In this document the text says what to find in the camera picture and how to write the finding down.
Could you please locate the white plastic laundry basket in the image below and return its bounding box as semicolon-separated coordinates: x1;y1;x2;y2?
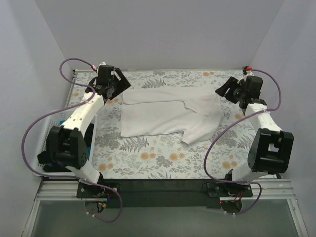
29;109;99;182

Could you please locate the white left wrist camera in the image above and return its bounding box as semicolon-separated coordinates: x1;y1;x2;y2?
92;61;106;72

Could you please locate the white t shirt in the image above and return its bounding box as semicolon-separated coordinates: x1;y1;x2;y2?
120;86;224;145

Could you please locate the aluminium front rail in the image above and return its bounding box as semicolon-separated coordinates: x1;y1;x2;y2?
32;179;302;237

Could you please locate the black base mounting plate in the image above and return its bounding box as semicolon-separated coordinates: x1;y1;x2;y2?
76;179;253;209

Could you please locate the blue t shirt in basket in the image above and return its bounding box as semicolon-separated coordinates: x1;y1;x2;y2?
49;119;92;171

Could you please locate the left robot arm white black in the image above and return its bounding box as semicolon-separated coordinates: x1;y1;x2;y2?
38;63;130;185

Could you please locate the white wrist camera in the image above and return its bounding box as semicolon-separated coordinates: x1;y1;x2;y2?
92;61;106;72
242;66;254;79

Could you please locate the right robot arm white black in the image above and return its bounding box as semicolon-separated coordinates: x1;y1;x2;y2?
215;76;294;185

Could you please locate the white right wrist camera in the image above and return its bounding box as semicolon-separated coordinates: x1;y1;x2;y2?
242;66;254;79

